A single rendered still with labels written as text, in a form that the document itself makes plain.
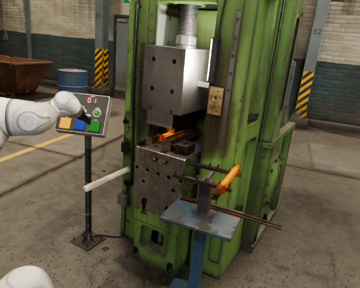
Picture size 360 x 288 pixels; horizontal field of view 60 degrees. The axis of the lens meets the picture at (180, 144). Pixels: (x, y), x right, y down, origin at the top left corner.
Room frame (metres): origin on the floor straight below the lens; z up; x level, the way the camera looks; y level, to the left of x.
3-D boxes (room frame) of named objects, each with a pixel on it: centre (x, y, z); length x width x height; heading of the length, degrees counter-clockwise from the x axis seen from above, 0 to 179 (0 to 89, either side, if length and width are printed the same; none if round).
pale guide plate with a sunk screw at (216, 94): (1.92, -0.19, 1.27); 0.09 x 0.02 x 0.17; 61
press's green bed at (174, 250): (2.12, -0.01, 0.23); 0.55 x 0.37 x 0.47; 151
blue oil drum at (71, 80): (6.28, 2.26, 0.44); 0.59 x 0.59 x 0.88
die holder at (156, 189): (2.12, -0.01, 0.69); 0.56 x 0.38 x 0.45; 151
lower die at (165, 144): (2.14, 0.04, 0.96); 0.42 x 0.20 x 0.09; 151
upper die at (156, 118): (2.14, 0.04, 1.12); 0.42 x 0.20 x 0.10; 151
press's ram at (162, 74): (2.12, 0.01, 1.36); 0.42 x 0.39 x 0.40; 151
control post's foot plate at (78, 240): (2.15, 0.68, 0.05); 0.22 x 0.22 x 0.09; 61
